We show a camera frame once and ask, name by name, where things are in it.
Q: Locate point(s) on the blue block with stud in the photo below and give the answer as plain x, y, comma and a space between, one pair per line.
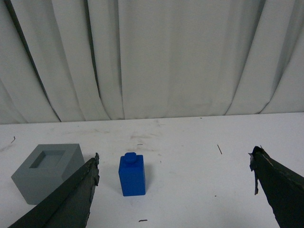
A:
132, 174

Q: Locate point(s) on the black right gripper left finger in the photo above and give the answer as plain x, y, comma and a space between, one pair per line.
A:
69, 205

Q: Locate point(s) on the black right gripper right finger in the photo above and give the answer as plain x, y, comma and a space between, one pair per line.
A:
284, 188

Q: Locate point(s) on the gray square base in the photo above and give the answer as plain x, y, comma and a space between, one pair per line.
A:
45, 169

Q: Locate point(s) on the white curtain backdrop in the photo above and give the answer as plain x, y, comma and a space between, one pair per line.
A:
87, 60

